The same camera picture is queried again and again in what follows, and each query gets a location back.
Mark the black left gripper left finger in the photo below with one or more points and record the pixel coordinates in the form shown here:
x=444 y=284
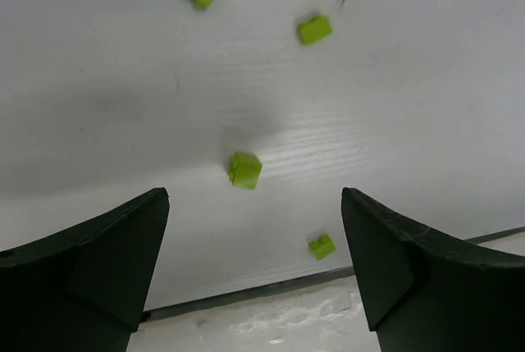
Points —
x=83 y=288

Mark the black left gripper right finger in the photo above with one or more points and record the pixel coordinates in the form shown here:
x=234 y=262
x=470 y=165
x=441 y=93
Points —
x=424 y=290

